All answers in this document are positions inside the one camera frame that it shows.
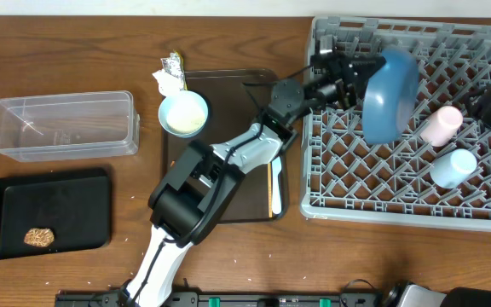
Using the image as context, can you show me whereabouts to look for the dark blue plate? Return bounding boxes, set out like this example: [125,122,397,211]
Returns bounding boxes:
[361,47,419,145]

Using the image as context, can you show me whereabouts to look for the pink cup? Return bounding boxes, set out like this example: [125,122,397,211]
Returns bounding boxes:
[420,106,464,147]

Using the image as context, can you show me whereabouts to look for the light blue cup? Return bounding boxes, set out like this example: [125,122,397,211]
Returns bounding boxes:
[430,148,477,188]

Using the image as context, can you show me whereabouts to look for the light blue plastic spoon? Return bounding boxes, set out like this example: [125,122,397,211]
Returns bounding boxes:
[271,157,282,216]

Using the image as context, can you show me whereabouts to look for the light blue rice bowl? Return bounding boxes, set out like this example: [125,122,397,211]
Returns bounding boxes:
[158,90,209,138]

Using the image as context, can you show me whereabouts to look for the white paper napkin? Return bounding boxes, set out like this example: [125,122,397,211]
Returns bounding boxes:
[153,70,186,96]

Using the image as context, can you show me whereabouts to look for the wooden chopstick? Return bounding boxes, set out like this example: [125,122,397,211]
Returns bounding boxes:
[267,163,273,218]

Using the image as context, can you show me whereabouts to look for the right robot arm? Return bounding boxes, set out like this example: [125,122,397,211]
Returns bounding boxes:
[380,85,491,307]

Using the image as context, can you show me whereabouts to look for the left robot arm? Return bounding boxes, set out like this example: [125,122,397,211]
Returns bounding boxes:
[118,55,387,306]

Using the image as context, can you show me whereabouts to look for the grey dishwasher rack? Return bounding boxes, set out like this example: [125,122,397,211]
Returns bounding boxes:
[300,16,491,232]

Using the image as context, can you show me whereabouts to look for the dark brown serving tray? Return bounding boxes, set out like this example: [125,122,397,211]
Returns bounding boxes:
[162,69,289,223]

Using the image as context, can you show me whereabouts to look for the crumpled silver foil wrapper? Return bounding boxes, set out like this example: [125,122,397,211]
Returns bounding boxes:
[161,50,184,79]

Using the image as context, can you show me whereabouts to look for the clear plastic bin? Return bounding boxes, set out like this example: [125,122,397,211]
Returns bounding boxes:
[0,90,140,162]

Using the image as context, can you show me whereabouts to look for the black plastic bin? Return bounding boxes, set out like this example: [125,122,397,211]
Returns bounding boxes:
[0,168,113,260]

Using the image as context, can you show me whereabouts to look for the brown food scrap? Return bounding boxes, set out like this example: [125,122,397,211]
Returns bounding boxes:
[24,228,55,247]

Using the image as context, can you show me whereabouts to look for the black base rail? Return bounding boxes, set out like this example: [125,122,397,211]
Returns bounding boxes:
[55,292,380,307]

